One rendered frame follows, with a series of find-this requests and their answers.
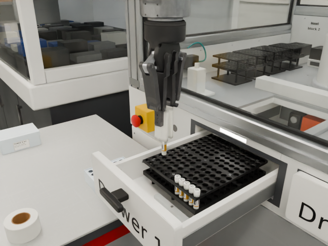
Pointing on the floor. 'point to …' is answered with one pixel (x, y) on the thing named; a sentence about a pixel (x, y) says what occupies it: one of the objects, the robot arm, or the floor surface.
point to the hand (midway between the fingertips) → (163, 123)
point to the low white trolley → (66, 185)
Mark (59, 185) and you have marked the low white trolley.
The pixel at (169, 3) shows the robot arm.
